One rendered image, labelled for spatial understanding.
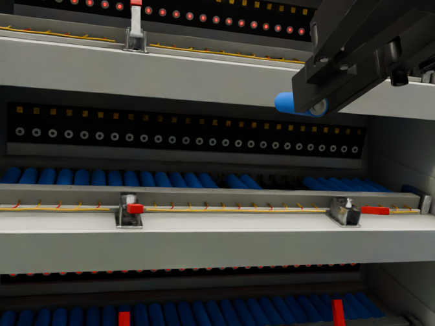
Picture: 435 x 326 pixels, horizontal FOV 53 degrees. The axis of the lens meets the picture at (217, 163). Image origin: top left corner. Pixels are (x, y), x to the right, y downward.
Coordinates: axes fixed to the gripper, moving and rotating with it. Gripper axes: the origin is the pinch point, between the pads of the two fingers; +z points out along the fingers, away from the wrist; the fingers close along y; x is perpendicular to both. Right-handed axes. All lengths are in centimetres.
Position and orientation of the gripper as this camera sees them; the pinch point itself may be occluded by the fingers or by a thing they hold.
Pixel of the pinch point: (335, 77)
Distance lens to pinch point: 32.8
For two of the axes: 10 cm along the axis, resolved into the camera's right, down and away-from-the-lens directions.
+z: -3.0, 2.5, 9.2
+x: 0.4, 9.7, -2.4
